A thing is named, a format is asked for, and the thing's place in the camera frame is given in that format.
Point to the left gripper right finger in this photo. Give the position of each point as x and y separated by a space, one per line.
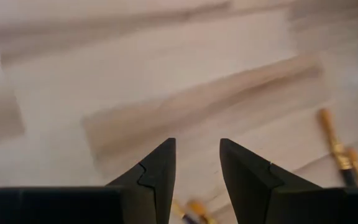
253 193

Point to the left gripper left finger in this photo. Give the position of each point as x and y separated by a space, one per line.
154 186

